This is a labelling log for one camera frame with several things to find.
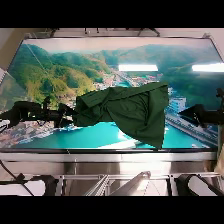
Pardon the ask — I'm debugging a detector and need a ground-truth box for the dark green shirt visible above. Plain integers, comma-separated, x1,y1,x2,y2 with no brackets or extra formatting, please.
72,81,170,150

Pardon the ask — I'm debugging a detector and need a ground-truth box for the silver frame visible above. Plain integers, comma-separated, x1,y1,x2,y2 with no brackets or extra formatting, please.
0,150,224,197

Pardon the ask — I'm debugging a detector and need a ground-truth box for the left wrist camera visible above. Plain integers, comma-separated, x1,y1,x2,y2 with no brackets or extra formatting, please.
41,96,53,113

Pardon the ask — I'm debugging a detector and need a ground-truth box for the black cable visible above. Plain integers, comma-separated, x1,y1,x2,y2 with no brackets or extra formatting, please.
0,159,36,197

